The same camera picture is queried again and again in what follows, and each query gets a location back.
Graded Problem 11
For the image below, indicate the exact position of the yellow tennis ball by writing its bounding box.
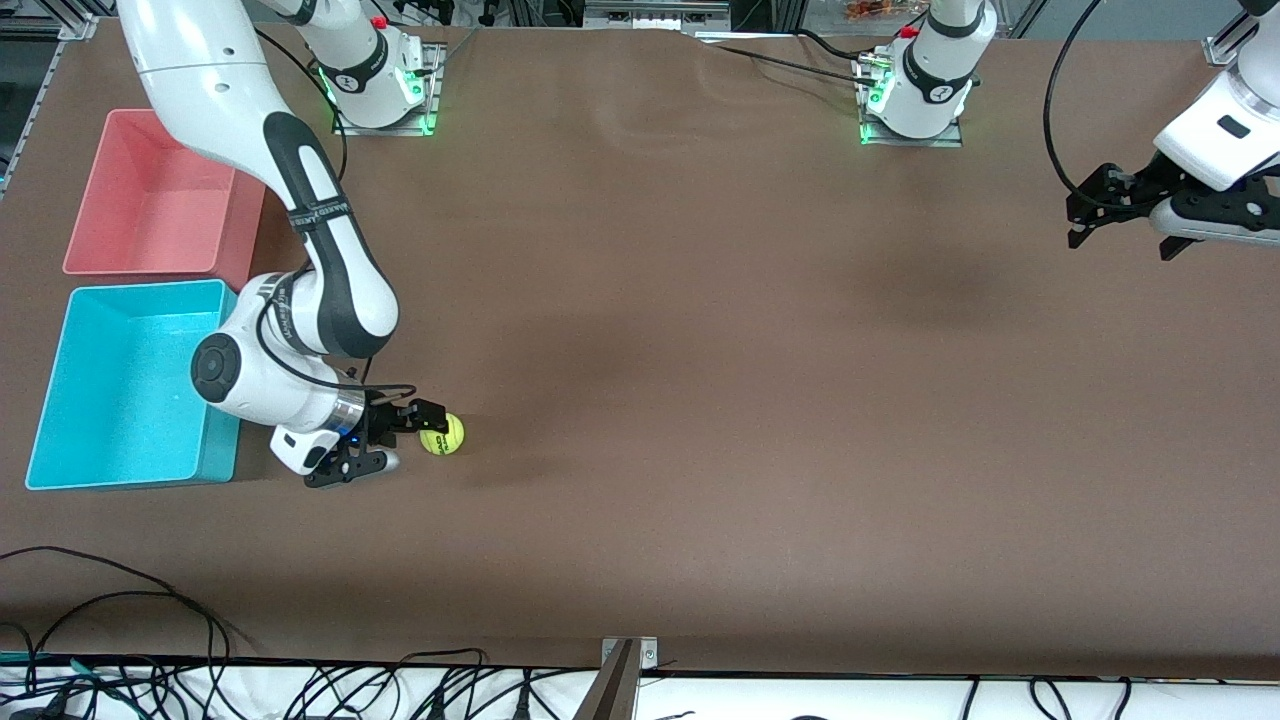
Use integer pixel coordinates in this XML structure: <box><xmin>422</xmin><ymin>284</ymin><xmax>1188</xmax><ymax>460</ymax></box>
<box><xmin>419</xmin><ymin>413</ymin><xmax>466</xmax><ymax>457</ymax></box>

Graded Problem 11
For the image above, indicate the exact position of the blue plastic bin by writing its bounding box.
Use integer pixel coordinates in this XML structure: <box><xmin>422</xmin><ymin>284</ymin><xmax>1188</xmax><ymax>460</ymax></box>
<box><xmin>24</xmin><ymin>279</ymin><xmax>256</xmax><ymax>492</ymax></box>

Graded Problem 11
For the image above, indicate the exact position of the pink plastic bin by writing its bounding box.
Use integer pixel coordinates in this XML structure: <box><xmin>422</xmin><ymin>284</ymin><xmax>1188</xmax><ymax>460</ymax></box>
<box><xmin>62</xmin><ymin>107</ymin><xmax>269</xmax><ymax>293</ymax></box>

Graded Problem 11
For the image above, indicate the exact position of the brown table cover sheet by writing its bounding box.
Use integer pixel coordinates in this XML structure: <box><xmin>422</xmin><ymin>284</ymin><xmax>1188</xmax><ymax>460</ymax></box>
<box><xmin>0</xmin><ymin>18</ymin><xmax>1280</xmax><ymax>683</ymax></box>

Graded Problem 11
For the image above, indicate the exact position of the grey metal pole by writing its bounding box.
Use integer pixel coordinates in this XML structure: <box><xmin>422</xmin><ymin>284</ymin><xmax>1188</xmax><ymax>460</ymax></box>
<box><xmin>570</xmin><ymin>640</ymin><xmax>641</xmax><ymax>720</ymax></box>

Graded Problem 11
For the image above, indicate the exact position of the grey metal box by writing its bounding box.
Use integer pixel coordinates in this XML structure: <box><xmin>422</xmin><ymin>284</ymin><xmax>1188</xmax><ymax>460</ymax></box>
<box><xmin>583</xmin><ymin>0</ymin><xmax>732</xmax><ymax>31</ymax></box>

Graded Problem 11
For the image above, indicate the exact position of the aluminium frame profile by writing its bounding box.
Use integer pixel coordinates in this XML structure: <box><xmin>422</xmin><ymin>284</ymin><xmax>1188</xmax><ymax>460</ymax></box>
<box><xmin>1205</xmin><ymin>20</ymin><xmax>1256</xmax><ymax>67</ymax></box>
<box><xmin>55</xmin><ymin>0</ymin><xmax>101</xmax><ymax>41</ymax></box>

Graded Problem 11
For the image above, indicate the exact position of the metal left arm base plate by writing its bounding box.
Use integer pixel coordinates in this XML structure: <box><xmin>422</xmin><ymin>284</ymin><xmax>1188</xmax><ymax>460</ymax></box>
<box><xmin>858</xmin><ymin>55</ymin><xmax>964</xmax><ymax>149</ymax></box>

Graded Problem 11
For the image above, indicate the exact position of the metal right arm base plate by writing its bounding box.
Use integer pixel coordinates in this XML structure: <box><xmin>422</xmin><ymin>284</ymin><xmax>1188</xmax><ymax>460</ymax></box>
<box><xmin>332</xmin><ymin>42</ymin><xmax>442</xmax><ymax>137</ymax></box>

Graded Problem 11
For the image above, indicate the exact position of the small metal edge bracket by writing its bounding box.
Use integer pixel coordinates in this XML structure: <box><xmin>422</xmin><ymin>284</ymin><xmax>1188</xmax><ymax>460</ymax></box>
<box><xmin>600</xmin><ymin>636</ymin><xmax>659</xmax><ymax>673</ymax></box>

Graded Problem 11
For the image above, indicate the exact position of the long black looped cable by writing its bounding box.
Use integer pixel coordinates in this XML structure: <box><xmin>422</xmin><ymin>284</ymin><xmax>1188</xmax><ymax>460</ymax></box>
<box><xmin>0</xmin><ymin>546</ymin><xmax>233</xmax><ymax>693</ymax></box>

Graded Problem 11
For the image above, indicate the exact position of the black base power cable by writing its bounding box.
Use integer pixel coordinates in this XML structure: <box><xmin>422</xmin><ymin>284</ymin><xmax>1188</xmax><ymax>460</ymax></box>
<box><xmin>700</xmin><ymin>40</ymin><xmax>881</xmax><ymax>87</ymax></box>

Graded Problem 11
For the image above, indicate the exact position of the teal cable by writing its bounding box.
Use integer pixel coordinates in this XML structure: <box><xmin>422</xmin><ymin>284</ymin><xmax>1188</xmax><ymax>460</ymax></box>
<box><xmin>0</xmin><ymin>652</ymin><xmax>136</xmax><ymax>701</ymax></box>

